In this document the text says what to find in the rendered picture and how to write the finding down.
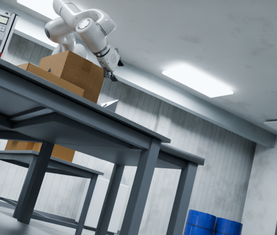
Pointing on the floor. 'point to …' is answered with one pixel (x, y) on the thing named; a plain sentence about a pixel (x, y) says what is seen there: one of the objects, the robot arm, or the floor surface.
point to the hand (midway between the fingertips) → (117, 72)
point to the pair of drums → (210, 224)
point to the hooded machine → (94, 216)
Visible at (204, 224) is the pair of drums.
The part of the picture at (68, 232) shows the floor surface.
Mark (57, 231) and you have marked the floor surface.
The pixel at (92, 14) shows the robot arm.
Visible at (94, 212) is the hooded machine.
